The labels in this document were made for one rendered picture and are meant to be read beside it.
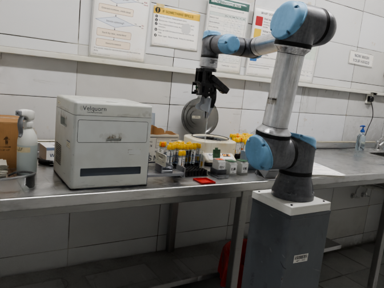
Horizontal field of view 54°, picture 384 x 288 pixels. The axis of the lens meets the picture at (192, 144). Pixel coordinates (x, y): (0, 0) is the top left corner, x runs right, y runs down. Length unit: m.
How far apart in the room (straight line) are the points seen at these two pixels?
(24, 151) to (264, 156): 0.85
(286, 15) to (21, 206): 0.98
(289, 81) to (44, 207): 0.86
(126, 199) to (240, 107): 1.25
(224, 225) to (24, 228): 1.23
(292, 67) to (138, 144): 0.59
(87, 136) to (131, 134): 0.16
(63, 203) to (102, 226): 0.87
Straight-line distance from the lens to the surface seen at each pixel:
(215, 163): 1.65
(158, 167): 1.48
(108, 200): 1.34
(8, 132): 1.59
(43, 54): 1.86
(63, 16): 1.93
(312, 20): 1.23
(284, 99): 1.23
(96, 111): 1.30
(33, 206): 1.28
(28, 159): 1.49
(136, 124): 1.35
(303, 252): 1.42
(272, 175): 1.75
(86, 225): 2.11
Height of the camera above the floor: 1.27
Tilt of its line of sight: 9 degrees down
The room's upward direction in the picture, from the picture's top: 6 degrees clockwise
